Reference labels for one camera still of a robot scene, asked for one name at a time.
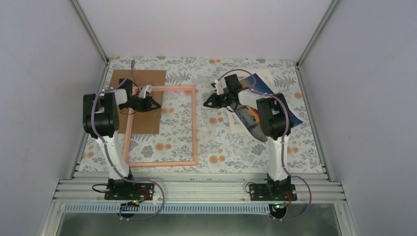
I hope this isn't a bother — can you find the grey slotted cable duct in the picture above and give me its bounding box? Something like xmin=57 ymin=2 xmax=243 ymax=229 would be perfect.
xmin=63 ymin=203 xmax=269 ymax=215

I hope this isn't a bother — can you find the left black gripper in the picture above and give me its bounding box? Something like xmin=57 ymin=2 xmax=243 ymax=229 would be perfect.
xmin=120 ymin=96 xmax=161 ymax=112

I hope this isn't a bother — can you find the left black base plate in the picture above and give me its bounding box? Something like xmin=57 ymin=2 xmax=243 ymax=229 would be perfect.
xmin=104 ymin=182 xmax=155 ymax=201

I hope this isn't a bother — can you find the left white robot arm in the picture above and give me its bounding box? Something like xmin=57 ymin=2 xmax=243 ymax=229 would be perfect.
xmin=82 ymin=79 xmax=161 ymax=199

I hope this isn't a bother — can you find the aluminium corner post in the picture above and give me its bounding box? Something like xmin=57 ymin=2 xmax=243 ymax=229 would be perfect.
xmin=69 ymin=0 xmax=109 ymax=65
xmin=296 ymin=0 xmax=340 ymax=70

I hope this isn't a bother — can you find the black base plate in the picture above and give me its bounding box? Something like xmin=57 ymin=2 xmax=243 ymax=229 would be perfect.
xmin=248 ymin=183 xmax=298 ymax=202
xmin=104 ymin=182 xmax=155 ymax=201

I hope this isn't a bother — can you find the white mat board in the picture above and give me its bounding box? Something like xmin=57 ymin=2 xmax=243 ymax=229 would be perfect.
xmin=227 ymin=68 xmax=273 ymax=136

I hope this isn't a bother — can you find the brown cardboard backing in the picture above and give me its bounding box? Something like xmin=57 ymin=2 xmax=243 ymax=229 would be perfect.
xmin=109 ymin=70 xmax=166 ymax=134

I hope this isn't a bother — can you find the right aluminium corner post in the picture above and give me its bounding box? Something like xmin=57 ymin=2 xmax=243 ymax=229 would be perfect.
xmin=296 ymin=0 xmax=340 ymax=70

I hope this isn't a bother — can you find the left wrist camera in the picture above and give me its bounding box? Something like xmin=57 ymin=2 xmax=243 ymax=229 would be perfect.
xmin=138 ymin=85 xmax=153 ymax=99

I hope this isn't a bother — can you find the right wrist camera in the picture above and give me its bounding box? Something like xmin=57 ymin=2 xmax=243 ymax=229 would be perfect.
xmin=211 ymin=80 xmax=229 ymax=95

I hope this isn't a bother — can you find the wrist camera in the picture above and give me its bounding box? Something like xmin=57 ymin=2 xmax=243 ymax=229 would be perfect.
xmin=211 ymin=80 xmax=229 ymax=95
xmin=138 ymin=85 xmax=153 ymax=99

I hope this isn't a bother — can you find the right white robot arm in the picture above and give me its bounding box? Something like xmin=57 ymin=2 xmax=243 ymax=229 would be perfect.
xmin=203 ymin=74 xmax=294 ymax=200

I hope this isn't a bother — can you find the sunset photo print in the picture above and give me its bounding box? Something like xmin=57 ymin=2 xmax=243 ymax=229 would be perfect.
xmin=232 ymin=73 xmax=304 ymax=143

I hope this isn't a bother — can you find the pink photo frame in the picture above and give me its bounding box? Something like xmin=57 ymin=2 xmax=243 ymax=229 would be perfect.
xmin=123 ymin=85 xmax=198 ymax=168

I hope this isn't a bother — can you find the aluminium rail base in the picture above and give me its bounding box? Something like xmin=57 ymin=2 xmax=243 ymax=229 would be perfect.
xmin=41 ymin=171 xmax=357 ymax=236

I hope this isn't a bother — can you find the floral table cloth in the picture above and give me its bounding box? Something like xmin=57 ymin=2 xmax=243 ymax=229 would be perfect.
xmin=105 ymin=57 xmax=322 ymax=174

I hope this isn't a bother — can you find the left aluminium corner post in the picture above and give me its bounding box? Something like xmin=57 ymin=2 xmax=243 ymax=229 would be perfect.
xmin=69 ymin=0 xmax=109 ymax=65

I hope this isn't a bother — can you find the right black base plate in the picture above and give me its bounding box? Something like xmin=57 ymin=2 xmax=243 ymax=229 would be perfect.
xmin=248 ymin=183 xmax=298 ymax=202

